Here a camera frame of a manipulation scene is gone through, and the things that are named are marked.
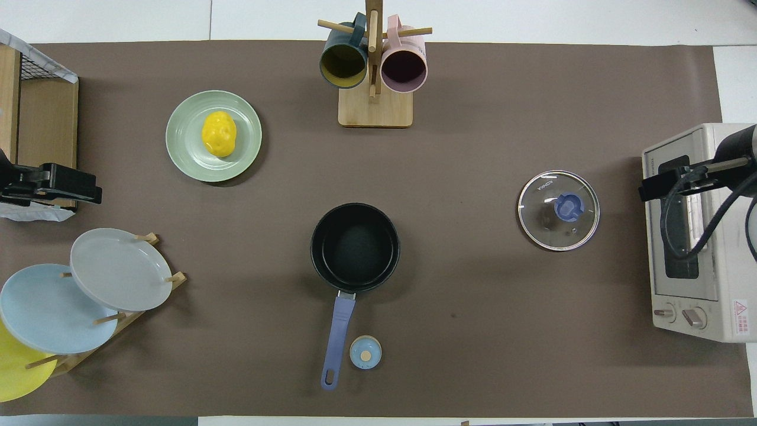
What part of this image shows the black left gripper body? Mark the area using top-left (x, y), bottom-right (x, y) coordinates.
top-left (37, 164), bottom-right (102, 205)

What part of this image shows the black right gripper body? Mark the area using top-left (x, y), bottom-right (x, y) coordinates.
top-left (638, 168), bottom-right (691, 202)

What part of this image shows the glass lid with blue knob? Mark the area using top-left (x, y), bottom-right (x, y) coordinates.
top-left (518, 170), bottom-right (600, 252)

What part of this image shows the yellow potato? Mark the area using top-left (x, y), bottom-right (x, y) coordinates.
top-left (202, 111), bottom-right (238, 158)

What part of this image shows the grey plate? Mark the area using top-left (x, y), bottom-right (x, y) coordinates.
top-left (70, 228), bottom-right (174, 312)

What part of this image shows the pale green plate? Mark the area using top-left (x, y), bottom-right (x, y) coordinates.
top-left (166, 90), bottom-right (263, 183)

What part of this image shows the light blue plate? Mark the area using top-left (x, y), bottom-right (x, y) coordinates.
top-left (0, 263), bottom-right (119, 356)

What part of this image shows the wooden plate rack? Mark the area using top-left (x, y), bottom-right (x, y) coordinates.
top-left (24, 233), bottom-right (188, 376)

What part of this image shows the yellow plate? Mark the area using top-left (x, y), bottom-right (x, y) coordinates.
top-left (0, 319), bottom-right (59, 403)

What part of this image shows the white translucent plastic item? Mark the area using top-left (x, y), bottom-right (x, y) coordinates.
top-left (0, 201), bottom-right (76, 222)

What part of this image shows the beige toaster oven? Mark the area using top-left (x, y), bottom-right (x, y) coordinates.
top-left (642, 123), bottom-right (757, 344)

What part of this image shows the white patterned plastic sheet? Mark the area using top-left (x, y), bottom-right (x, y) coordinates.
top-left (0, 28), bottom-right (79, 83)

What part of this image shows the brown table mat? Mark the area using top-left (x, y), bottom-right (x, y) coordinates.
top-left (0, 40), bottom-right (755, 418)

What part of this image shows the pink mug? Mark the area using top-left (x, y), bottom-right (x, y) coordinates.
top-left (380, 15), bottom-right (428, 93)

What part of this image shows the wooden mug tree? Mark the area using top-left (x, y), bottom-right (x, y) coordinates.
top-left (318, 0), bottom-right (432, 128)

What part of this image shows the dark teal mug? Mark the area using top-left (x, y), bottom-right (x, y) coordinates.
top-left (319, 13), bottom-right (370, 89)

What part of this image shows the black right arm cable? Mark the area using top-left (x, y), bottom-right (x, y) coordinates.
top-left (659, 166), bottom-right (757, 264)

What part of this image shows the wooden shelf with wire basket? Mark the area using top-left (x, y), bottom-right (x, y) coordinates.
top-left (0, 44), bottom-right (79, 209)

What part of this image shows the dark pot with blue handle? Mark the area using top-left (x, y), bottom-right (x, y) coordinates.
top-left (310, 203), bottom-right (401, 391)

